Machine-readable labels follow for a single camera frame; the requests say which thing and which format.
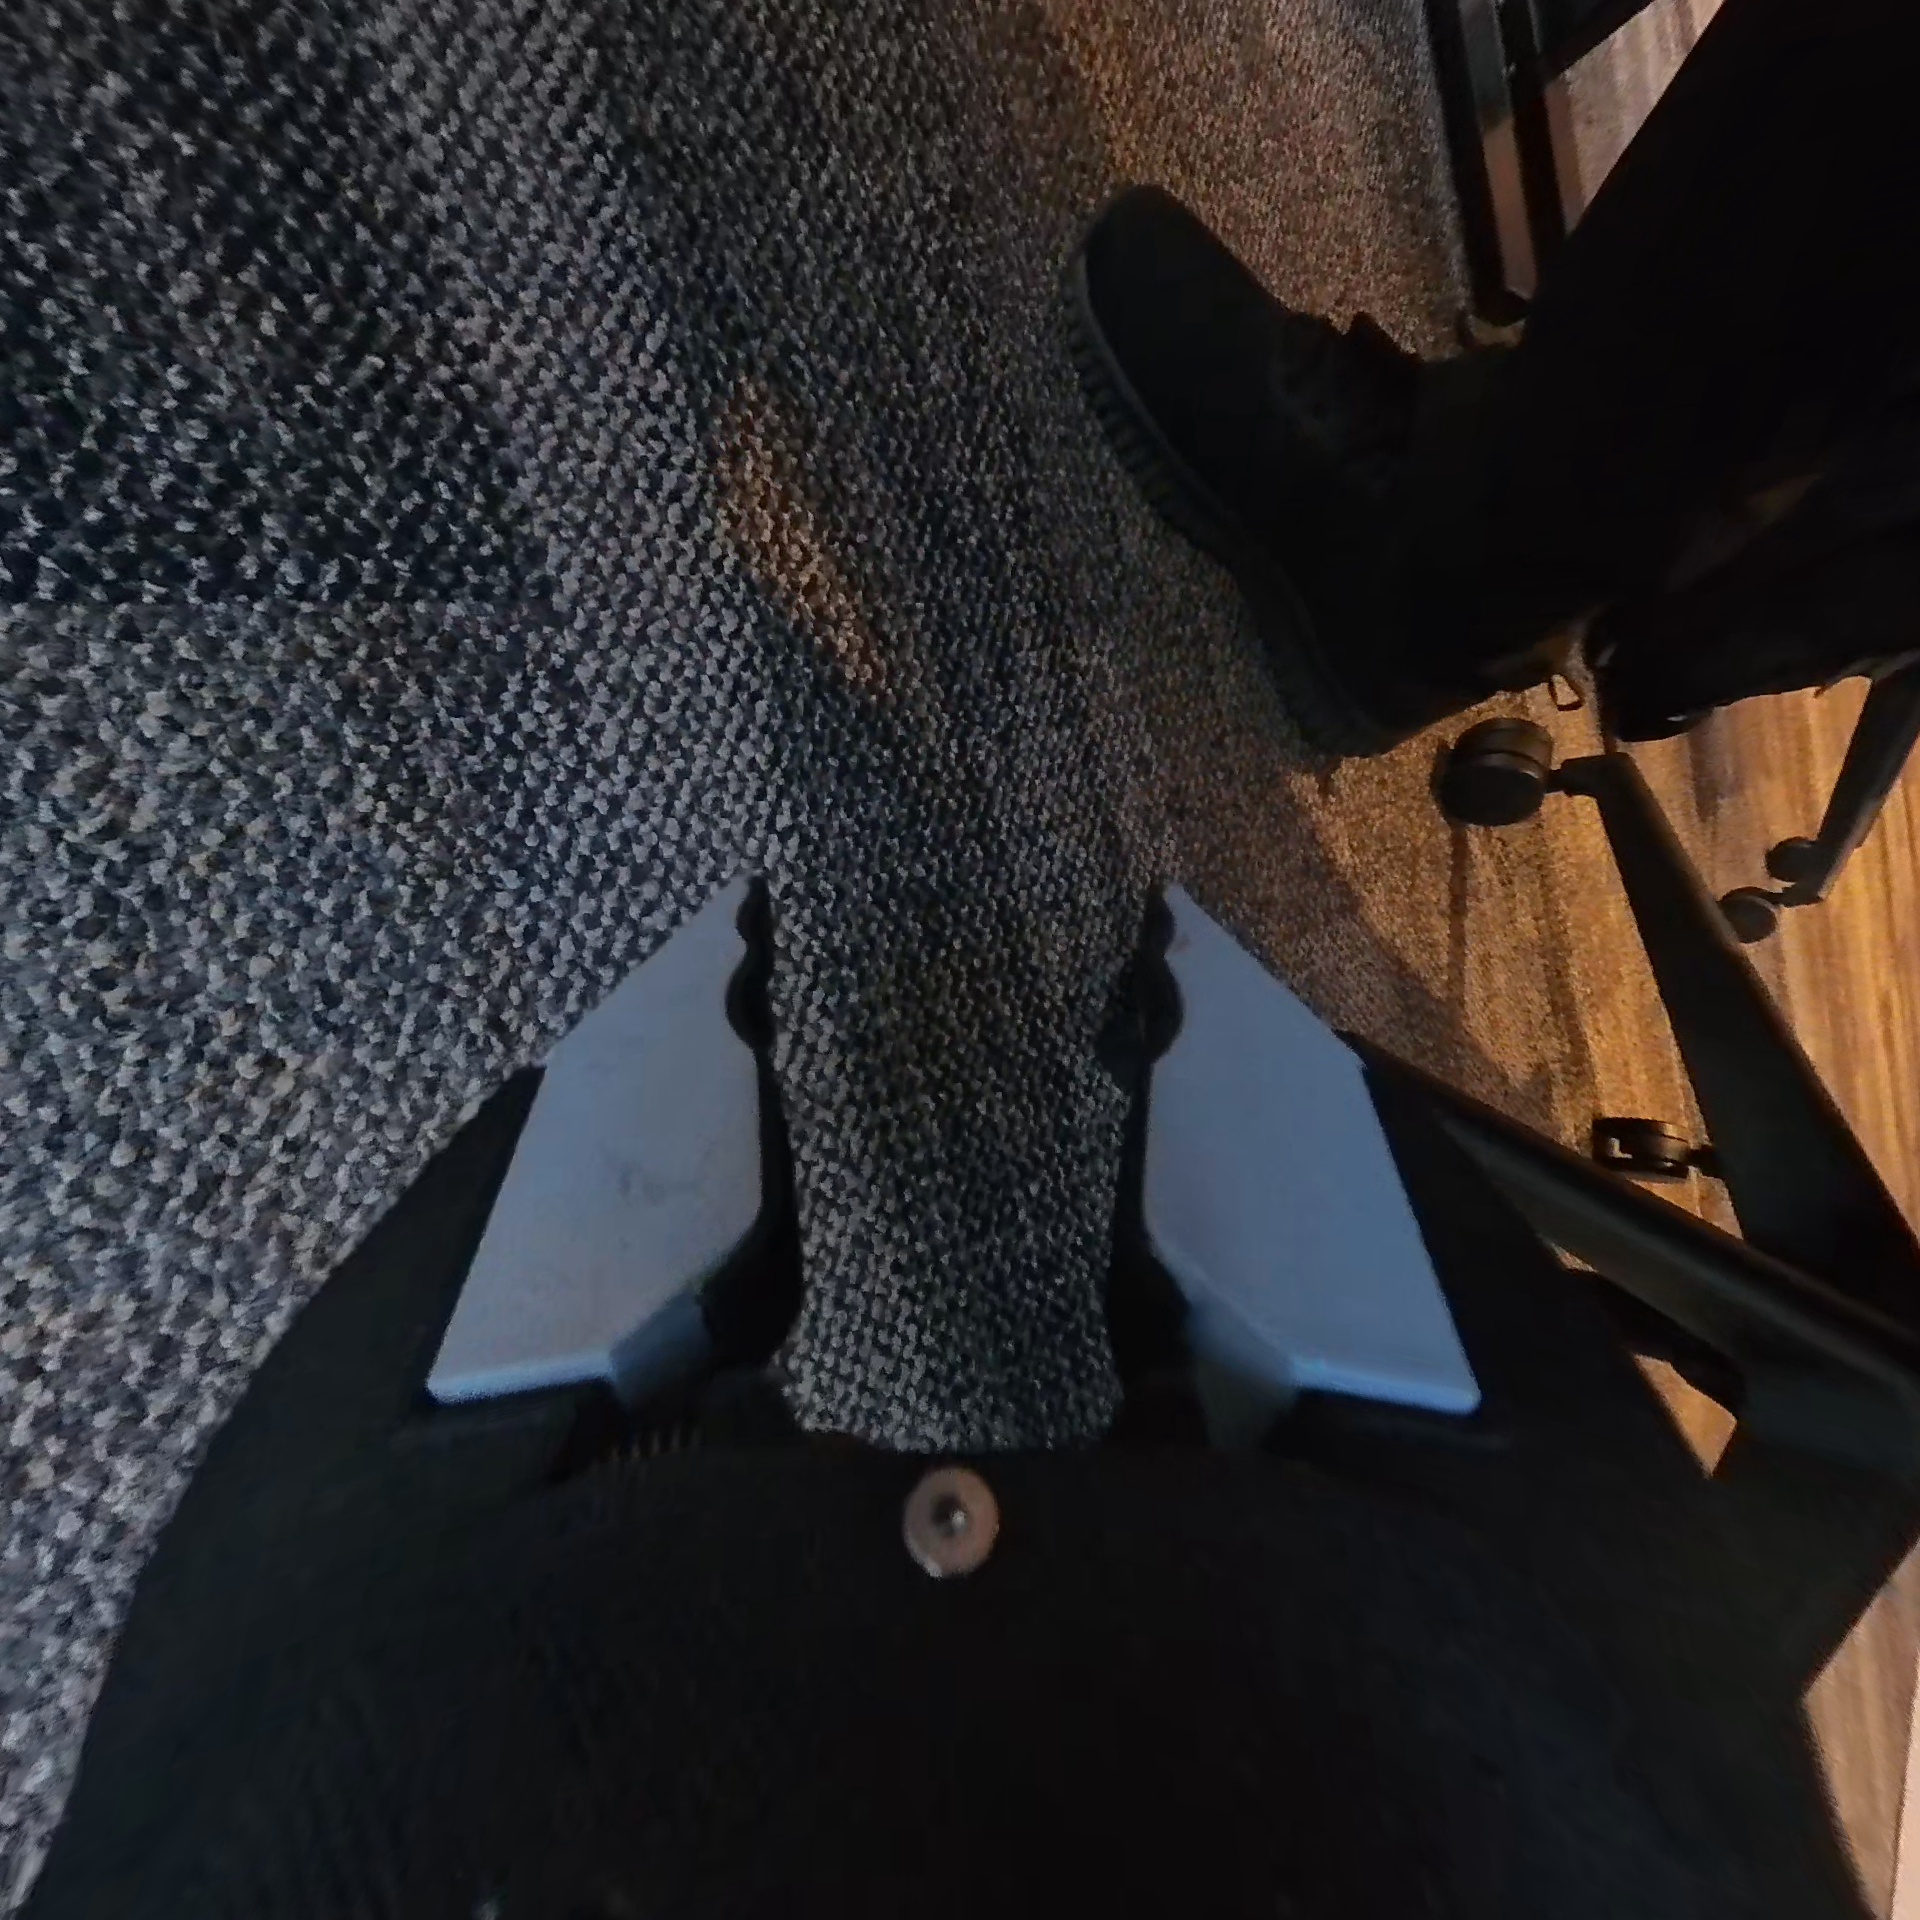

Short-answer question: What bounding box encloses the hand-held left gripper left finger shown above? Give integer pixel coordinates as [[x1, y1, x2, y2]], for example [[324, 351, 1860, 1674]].
[[426, 885, 801, 1411]]

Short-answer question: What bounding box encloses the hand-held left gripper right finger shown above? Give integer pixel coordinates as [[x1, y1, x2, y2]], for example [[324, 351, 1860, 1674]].
[[1105, 885, 1478, 1441]]

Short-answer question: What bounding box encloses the black desk leg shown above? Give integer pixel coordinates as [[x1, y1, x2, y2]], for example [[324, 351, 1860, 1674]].
[[1416, 0, 1573, 354]]

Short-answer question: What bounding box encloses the black office chair base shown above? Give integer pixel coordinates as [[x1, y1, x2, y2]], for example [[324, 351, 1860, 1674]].
[[1432, 662, 1920, 1486]]

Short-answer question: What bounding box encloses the person's dark shoe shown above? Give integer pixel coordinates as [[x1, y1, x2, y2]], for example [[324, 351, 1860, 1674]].
[[1063, 187, 1591, 750]]

